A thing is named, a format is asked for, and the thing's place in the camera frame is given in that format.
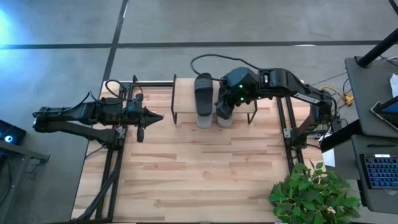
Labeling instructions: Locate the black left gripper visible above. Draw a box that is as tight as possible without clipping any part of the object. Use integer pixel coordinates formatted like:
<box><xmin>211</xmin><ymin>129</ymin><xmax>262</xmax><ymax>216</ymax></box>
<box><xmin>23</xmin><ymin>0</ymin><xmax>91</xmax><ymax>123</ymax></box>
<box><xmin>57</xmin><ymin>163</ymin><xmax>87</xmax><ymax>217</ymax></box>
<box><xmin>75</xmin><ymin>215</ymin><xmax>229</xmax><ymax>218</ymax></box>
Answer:
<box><xmin>130</xmin><ymin>105</ymin><xmax>164</xmax><ymax>128</ymax></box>

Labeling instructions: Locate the black rubber slide sandal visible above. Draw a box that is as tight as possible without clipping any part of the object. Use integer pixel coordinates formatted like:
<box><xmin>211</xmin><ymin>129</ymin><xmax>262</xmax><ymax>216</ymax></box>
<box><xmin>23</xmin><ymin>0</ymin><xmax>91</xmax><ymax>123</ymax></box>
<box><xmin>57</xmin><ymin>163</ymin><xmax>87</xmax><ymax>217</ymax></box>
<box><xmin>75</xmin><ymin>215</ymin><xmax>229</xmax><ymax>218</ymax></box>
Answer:
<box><xmin>216</xmin><ymin>101</ymin><xmax>234</xmax><ymax>121</ymax></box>
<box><xmin>193</xmin><ymin>72</ymin><xmax>215</xmax><ymax>118</ymax></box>

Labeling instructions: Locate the grey rubber slide sandal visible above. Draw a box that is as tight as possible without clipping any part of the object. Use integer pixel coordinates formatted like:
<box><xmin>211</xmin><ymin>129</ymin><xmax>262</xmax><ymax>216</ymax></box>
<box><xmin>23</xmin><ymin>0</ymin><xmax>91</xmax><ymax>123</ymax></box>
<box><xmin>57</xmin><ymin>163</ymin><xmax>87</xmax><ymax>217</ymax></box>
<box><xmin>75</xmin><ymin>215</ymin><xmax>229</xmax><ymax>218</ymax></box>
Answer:
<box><xmin>216</xmin><ymin>115</ymin><xmax>234</xmax><ymax>129</ymax></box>
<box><xmin>196</xmin><ymin>113</ymin><xmax>215</xmax><ymax>129</ymax></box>

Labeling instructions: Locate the wooden shelf with black legs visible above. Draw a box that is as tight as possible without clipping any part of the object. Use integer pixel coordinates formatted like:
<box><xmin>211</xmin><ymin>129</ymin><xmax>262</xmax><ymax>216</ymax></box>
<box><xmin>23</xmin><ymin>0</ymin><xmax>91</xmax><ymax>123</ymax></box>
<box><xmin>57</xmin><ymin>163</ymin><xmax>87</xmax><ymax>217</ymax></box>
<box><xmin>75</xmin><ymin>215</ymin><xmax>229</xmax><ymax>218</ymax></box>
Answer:
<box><xmin>170</xmin><ymin>73</ymin><xmax>258</xmax><ymax>125</ymax></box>

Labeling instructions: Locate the black device at left edge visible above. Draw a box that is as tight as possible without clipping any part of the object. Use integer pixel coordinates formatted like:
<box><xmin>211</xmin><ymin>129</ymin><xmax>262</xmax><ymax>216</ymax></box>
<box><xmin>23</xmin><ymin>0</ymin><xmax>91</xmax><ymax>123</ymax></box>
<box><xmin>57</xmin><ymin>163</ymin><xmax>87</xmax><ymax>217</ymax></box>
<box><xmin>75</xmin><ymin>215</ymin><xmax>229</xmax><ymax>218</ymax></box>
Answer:
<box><xmin>71</xmin><ymin>74</ymin><xmax>305</xmax><ymax>223</ymax></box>

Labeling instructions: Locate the white paper sheet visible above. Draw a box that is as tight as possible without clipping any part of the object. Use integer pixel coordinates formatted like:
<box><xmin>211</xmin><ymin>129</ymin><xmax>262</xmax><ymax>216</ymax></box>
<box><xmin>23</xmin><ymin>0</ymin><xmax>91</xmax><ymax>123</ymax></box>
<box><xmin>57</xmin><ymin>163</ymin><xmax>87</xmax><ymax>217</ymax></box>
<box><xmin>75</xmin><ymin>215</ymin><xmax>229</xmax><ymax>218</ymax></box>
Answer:
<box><xmin>322</xmin><ymin>148</ymin><xmax>336</xmax><ymax>168</ymax></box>
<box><xmin>389</xmin><ymin>73</ymin><xmax>398</xmax><ymax>98</ymax></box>

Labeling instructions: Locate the green leafy potted plant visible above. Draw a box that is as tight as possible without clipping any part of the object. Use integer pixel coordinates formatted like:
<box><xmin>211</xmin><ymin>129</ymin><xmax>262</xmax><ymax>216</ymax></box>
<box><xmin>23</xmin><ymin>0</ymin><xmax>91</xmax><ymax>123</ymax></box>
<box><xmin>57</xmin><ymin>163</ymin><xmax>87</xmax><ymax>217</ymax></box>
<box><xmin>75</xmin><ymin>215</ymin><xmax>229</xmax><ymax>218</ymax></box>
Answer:
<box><xmin>269</xmin><ymin>160</ymin><xmax>361</xmax><ymax>224</ymax></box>

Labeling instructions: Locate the grey metal side stand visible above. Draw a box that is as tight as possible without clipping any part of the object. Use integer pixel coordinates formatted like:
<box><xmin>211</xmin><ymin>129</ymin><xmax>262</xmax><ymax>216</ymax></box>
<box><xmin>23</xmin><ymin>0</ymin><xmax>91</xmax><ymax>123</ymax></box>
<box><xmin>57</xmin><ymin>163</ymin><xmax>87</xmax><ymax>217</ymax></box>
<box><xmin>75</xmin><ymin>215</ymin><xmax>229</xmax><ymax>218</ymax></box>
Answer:
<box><xmin>0</xmin><ymin>141</ymin><xmax>50</xmax><ymax>166</ymax></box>

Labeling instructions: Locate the black box with blue light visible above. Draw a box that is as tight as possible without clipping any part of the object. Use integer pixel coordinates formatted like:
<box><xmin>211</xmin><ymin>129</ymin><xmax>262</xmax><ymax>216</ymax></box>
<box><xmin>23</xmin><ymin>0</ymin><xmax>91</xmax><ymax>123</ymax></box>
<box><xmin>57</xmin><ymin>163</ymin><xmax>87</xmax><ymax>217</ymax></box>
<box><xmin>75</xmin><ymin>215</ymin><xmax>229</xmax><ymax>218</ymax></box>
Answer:
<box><xmin>0</xmin><ymin>119</ymin><xmax>27</xmax><ymax>146</ymax></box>

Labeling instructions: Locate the grey side desk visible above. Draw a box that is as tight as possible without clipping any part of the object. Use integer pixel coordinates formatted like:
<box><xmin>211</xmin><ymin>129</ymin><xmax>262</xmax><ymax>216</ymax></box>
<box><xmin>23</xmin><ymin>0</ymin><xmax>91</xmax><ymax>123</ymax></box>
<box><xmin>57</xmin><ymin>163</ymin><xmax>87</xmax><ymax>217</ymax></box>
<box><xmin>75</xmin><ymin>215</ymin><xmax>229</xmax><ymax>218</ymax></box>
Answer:
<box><xmin>344</xmin><ymin>55</ymin><xmax>398</xmax><ymax>215</ymax></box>

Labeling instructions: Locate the black round pole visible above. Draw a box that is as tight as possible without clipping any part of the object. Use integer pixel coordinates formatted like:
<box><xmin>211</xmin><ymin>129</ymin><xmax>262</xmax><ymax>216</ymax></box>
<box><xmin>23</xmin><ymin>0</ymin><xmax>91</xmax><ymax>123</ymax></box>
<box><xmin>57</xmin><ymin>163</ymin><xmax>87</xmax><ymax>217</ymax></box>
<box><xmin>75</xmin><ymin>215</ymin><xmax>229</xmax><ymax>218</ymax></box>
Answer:
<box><xmin>356</xmin><ymin>27</ymin><xmax>398</xmax><ymax>68</ymax></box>

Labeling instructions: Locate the black tablet device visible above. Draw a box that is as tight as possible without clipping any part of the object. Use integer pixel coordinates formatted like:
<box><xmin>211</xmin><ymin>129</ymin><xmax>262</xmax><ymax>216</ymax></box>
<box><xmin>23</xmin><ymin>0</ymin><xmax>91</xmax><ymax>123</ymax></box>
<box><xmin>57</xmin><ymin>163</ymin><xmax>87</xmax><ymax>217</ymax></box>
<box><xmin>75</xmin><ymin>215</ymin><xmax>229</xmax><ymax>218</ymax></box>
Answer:
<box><xmin>369</xmin><ymin>95</ymin><xmax>398</xmax><ymax>133</ymax></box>

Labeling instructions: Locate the backlit black keyboard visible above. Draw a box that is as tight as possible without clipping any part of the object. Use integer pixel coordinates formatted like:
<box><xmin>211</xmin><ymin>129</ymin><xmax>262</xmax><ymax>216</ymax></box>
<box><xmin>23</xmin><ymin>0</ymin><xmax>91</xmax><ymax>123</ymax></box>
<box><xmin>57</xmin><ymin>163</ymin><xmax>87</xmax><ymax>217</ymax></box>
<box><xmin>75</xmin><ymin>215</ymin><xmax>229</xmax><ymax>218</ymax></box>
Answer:
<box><xmin>359</xmin><ymin>152</ymin><xmax>398</xmax><ymax>190</ymax></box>

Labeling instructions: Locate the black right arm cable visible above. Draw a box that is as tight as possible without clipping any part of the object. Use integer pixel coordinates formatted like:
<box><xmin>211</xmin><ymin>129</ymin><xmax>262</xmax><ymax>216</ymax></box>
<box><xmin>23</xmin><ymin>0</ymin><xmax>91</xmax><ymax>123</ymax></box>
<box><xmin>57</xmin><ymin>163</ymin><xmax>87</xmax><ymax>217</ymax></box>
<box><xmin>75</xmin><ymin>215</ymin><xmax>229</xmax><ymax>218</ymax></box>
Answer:
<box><xmin>190</xmin><ymin>53</ymin><xmax>261</xmax><ymax>82</ymax></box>

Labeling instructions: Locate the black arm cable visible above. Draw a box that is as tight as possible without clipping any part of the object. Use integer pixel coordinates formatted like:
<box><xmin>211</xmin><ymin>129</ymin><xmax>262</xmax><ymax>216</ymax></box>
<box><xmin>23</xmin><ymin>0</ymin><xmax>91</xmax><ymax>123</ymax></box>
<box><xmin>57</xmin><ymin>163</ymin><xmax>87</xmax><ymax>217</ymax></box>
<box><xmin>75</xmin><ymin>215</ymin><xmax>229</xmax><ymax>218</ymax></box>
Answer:
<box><xmin>190</xmin><ymin>53</ymin><xmax>261</xmax><ymax>82</ymax></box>
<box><xmin>60</xmin><ymin>79</ymin><xmax>144</xmax><ymax>114</ymax></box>

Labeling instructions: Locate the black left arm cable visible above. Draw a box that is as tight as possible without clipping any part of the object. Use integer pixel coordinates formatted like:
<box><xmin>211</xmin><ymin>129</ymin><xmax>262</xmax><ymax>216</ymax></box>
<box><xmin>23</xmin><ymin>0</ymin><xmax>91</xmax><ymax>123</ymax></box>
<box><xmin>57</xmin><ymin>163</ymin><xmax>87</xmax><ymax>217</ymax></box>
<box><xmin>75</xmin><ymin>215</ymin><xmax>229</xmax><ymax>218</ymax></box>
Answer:
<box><xmin>60</xmin><ymin>79</ymin><xmax>144</xmax><ymax>114</ymax></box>

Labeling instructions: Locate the yellow cable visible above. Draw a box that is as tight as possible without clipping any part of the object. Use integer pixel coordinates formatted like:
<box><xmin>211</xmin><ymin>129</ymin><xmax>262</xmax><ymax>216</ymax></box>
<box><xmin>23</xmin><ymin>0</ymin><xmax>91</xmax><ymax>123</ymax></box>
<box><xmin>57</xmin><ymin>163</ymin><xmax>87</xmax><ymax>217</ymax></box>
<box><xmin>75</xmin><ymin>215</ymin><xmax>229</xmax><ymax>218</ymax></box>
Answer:
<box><xmin>319</xmin><ymin>85</ymin><xmax>354</xmax><ymax>106</ymax></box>

